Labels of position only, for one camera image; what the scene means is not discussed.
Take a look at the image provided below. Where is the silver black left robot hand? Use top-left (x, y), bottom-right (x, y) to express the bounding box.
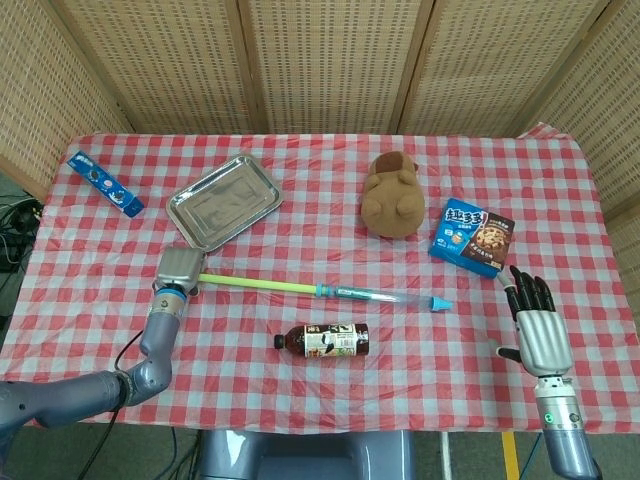
top-left (152, 246), bottom-right (207, 296)

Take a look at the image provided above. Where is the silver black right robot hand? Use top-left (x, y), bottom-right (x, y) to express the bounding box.
top-left (496, 265), bottom-right (575, 377)

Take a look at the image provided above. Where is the yellow blue water squirter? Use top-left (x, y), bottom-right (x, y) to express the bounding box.
top-left (198, 271), bottom-right (389, 304)

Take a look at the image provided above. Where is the clear tube with blue nozzle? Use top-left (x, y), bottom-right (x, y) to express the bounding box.
top-left (315, 283), bottom-right (453, 314)

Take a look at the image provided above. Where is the stainless steel tray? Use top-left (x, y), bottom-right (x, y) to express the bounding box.
top-left (165, 153), bottom-right (285, 253)

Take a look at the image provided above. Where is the blue Oreo cookie box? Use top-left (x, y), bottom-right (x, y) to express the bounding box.
top-left (67, 149), bottom-right (145, 220)

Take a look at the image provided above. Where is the blue chocolate chip cookie box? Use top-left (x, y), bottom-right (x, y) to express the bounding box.
top-left (428, 197), bottom-right (516, 280)

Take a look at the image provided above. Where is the brown tea bottle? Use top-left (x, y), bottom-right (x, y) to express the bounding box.
top-left (273, 322), bottom-right (370, 359)

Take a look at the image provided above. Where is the red white checkered tablecloth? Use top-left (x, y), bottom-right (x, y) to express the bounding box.
top-left (0, 122), bottom-right (640, 436)

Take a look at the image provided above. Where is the brown plush toy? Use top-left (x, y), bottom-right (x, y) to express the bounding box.
top-left (360, 152), bottom-right (426, 239)

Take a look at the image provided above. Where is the woven bamboo screen panel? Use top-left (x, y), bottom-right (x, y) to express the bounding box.
top-left (517, 0), bottom-right (640, 321)
top-left (0, 0), bottom-right (134, 201)
top-left (234, 0), bottom-right (434, 136)
top-left (52, 0), bottom-right (254, 136)
top-left (397, 0), bottom-right (614, 139)

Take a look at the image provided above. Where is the grey-blue robot torso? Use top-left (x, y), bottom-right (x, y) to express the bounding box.
top-left (198, 430), bottom-right (417, 480)

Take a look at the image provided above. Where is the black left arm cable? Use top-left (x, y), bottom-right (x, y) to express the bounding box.
top-left (99, 329), bottom-right (151, 480)

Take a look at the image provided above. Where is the black floor cable bundle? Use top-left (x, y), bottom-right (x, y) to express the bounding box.
top-left (0, 194), bottom-right (46, 274)

